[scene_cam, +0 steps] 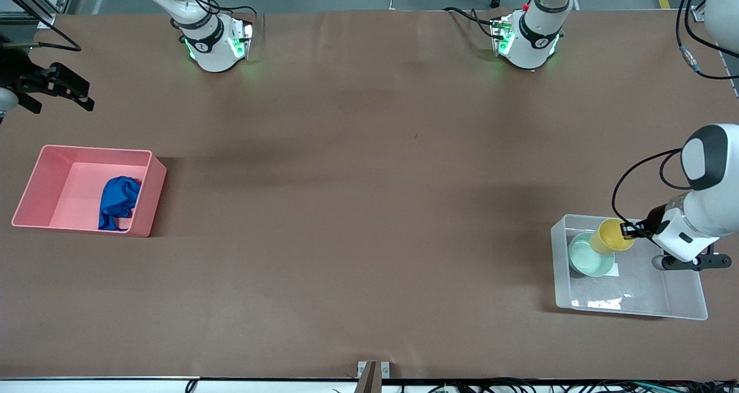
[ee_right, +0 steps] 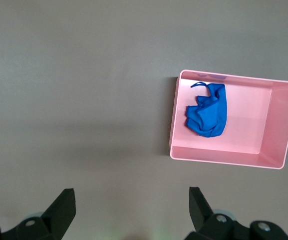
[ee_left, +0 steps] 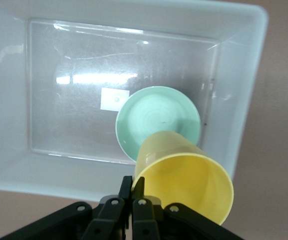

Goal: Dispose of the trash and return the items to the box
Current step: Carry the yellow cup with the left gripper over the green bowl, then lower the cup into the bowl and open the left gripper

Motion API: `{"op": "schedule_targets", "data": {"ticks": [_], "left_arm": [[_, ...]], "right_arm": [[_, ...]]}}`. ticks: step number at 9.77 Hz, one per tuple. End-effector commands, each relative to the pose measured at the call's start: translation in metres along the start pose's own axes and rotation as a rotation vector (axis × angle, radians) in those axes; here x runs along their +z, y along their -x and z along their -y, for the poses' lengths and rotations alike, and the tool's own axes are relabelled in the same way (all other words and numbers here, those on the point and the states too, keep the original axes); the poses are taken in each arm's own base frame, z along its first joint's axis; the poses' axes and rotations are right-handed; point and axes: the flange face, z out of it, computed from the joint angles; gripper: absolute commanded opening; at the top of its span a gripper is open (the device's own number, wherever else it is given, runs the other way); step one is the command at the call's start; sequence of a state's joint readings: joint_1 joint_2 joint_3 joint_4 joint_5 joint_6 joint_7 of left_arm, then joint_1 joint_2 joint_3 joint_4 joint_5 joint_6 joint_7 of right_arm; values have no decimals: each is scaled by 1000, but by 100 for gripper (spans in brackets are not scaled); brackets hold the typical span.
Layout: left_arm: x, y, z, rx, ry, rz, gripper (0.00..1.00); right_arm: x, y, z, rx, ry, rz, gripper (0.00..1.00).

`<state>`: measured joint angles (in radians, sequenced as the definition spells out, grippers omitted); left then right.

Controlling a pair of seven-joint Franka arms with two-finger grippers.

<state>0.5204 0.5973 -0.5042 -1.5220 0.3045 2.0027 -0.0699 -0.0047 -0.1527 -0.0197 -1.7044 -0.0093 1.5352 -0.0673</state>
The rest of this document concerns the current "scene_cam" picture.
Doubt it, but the black left base cable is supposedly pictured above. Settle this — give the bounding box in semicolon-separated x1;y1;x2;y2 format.
443;6;504;39

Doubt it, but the black cable bundle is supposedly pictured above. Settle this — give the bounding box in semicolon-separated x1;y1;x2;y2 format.
393;377;739;393

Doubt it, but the aluminium frame profile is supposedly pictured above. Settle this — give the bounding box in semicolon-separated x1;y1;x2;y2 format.
0;0;79;29

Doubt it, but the brown table cover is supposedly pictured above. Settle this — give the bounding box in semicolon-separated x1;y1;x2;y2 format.
0;8;739;380

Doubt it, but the blue cloth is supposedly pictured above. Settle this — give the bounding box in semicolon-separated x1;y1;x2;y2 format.
98;176;143;231

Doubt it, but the pink plastic bin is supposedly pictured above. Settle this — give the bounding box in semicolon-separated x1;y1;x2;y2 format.
12;145;168;238

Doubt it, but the metal table clamp bracket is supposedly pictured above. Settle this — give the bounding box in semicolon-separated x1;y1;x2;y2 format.
357;361;391;393

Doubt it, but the clear plastic box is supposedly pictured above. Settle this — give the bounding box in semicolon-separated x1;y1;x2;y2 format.
550;214;709;321

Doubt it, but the yellow plastic cup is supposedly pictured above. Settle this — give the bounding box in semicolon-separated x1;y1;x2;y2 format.
589;218;636;255

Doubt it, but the mint green bowl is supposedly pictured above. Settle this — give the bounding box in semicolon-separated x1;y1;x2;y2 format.
568;232;616;278

